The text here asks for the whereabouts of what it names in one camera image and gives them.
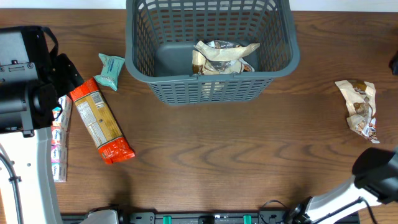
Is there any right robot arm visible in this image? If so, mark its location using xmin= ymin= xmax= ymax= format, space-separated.
xmin=284 ymin=80 xmax=397 ymax=223

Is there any Kleenex tissue multipack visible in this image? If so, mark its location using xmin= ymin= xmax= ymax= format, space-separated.
xmin=50 ymin=95 xmax=72 ymax=182

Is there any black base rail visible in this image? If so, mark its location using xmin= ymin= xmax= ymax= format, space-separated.
xmin=60 ymin=203 xmax=361 ymax=224

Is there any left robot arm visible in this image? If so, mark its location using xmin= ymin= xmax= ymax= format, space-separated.
xmin=1 ymin=26 xmax=84 ymax=223

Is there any grey plastic mesh basket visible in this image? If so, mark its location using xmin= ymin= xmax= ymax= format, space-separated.
xmin=125 ymin=0 xmax=300 ymax=105

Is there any orange cracker package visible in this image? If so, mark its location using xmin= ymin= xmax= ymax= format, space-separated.
xmin=70 ymin=78 xmax=135 ymax=164

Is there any brown white snack bag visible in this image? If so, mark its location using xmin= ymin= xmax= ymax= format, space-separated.
xmin=194 ymin=41 xmax=260 ymax=62
xmin=335 ymin=80 xmax=380 ymax=144
xmin=192 ymin=49 xmax=256 ymax=97

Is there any teal snack packet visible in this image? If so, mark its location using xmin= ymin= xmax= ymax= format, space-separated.
xmin=94 ymin=54 xmax=125 ymax=91

